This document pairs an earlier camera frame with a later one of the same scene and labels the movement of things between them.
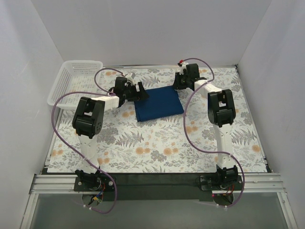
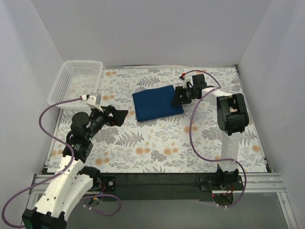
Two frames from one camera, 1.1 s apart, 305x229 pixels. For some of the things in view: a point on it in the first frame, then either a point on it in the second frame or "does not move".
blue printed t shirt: x=161 y=102 does not move
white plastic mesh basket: x=74 y=76 does not move
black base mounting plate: x=156 y=186 does not move
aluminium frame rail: x=251 y=182 does not move
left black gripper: x=138 y=91 → x=109 y=115
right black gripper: x=179 y=82 → x=182 y=94
